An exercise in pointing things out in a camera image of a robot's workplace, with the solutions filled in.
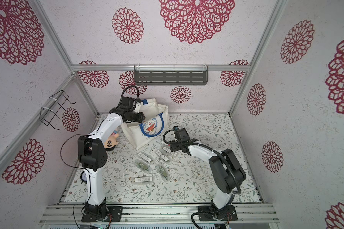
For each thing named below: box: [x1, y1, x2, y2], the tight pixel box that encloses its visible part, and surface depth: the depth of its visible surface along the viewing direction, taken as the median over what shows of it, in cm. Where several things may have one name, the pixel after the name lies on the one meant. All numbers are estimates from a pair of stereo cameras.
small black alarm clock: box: [80, 170, 88, 185], surface depth 85 cm
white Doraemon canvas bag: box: [120, 98, 170, 150], surface depth 99 cm
